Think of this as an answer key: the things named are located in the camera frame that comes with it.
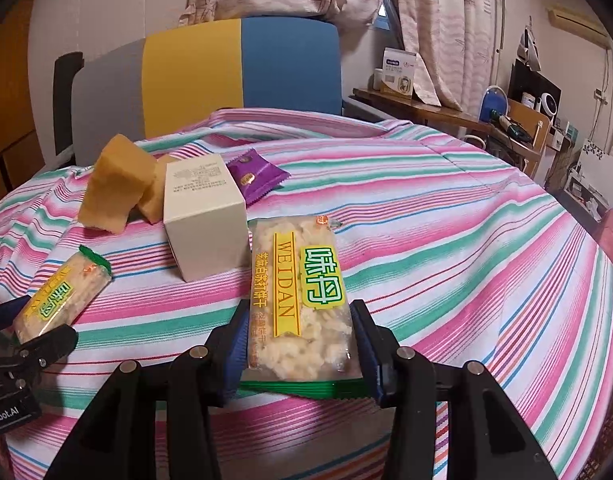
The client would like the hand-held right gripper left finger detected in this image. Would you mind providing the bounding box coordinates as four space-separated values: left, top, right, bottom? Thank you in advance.
46 304 253 480

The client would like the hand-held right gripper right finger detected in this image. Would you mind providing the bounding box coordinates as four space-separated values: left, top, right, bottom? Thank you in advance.
351 300 557 480

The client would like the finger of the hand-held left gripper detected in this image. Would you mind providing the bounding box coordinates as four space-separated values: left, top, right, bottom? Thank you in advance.
0 297 31 333
16 324 78 370

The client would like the clear cracker packet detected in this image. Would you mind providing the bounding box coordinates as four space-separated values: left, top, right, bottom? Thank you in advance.
11 245 112 343
240 215 375 400

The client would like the white cardboard box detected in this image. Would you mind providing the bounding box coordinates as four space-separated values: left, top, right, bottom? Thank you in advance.
163 154 248 283

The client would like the large notched yellow sponge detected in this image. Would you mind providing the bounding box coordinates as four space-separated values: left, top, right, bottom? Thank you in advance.
77 133 157 235

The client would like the yellow sponge block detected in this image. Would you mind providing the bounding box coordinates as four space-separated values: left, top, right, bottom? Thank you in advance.
136 155 180 226

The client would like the purple snack packet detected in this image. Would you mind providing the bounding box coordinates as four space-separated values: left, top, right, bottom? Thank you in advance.
226 150 291 206

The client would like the striped pink and green tablecloth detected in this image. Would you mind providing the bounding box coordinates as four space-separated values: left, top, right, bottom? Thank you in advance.
0 107 613 480

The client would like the black rolled mat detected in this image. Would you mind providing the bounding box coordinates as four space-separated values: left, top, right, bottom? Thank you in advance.
53 51 84 163

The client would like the wooden wardrobe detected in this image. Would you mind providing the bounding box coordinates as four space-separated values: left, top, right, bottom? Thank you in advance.
0 0 40 206

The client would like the wooden desk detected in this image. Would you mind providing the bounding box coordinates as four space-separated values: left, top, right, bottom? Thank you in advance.
351 87 547 171

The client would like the green power drill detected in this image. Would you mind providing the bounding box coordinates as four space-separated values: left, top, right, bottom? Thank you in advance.
491 112 533 142

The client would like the white and tan carton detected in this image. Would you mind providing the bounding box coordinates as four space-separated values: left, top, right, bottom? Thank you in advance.
379 47 418 100

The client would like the white patterned paper bag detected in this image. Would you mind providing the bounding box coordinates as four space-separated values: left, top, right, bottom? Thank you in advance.
567 140 613 222

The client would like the grey yellow blue chair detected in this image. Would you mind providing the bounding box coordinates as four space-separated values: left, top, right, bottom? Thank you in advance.
69 16 345 166

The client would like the white desk fan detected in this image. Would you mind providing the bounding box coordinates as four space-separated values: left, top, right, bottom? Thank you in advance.
534 91 562 121

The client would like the black monitor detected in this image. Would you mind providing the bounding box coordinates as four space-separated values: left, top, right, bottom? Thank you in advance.
509 59 562 111

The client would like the hanging patterned pink curtain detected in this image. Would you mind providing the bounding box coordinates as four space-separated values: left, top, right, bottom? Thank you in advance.
391 0 492 111

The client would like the bent metal pole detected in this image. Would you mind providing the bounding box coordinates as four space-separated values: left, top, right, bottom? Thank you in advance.
491 0 530 91

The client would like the wall air conditioner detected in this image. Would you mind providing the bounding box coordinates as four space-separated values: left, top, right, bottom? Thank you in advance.
547 5 610 47

